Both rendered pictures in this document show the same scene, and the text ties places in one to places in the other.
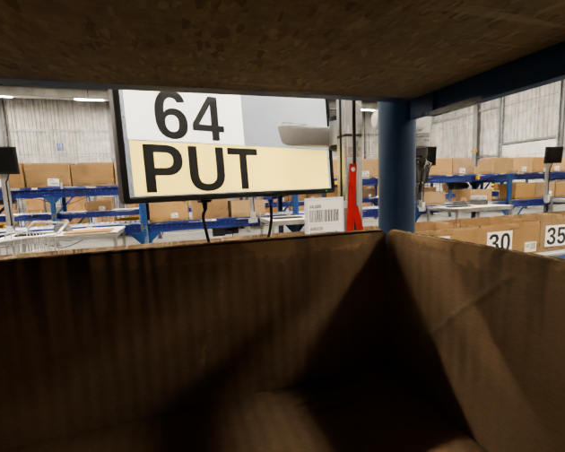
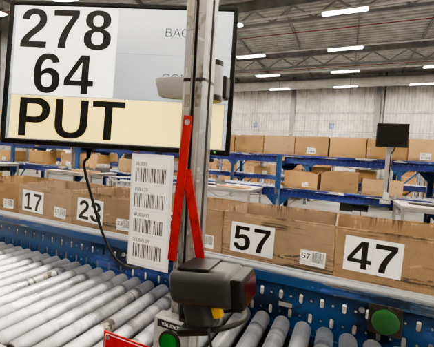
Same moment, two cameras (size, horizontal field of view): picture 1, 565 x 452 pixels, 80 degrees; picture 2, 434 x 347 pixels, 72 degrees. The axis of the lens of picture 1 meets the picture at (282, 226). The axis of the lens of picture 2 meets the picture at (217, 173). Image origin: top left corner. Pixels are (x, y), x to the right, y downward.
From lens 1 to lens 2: 0.62 m
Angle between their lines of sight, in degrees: 41
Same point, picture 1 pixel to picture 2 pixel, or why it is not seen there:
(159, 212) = (291, 179)
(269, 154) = (140, 108)
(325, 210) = (151, 169)
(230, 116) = (101, 71)
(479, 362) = not seen: outside the picture
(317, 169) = not seen: hidden behind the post
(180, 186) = (44, 132)
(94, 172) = (250, 142)
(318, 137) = not seen: hidden behind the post
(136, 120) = (19, 78)
